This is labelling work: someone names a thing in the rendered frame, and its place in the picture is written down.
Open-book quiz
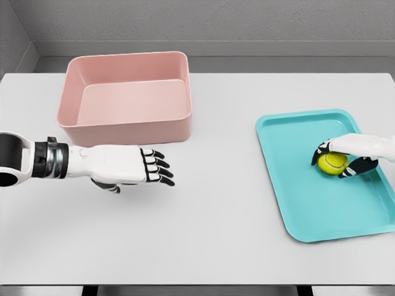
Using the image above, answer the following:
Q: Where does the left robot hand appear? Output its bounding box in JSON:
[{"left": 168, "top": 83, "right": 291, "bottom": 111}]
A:
[{"left": 89, "top": 145, "right": 176, "bottom": 194}]

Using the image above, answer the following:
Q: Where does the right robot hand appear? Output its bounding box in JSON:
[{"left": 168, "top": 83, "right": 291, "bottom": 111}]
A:
[{"left": 310, "top": 133, "right": 380, "bottom": 179}]

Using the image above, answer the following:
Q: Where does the yellow tennis ball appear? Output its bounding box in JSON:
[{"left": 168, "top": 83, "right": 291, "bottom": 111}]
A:
[{"left": 317, "top": 152, "right": 349, "bottom": 177}]

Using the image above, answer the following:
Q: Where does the pink basket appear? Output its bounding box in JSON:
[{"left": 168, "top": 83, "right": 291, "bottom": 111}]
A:
[{"left": 56, "top": 51, "right": 193, "bottom": 148}]

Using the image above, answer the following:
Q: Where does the blue tray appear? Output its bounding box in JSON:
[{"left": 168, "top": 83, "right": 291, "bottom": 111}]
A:
[{"left": 255, "top": 108, "right": 395, "bottom": 244}]

